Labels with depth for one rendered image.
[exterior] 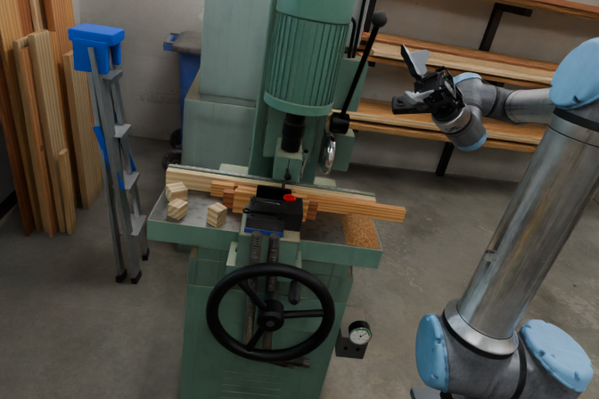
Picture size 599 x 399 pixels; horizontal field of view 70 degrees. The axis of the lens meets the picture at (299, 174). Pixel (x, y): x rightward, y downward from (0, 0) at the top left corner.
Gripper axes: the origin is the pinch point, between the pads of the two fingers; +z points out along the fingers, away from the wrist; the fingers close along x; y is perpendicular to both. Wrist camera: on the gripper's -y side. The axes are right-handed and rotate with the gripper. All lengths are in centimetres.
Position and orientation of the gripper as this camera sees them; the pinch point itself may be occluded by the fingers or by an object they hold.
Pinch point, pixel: (399, 68)
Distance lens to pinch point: 105.3
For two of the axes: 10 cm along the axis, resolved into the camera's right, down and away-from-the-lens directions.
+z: -6.6, -4.3, -6.2
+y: 7.5, -2.8, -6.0
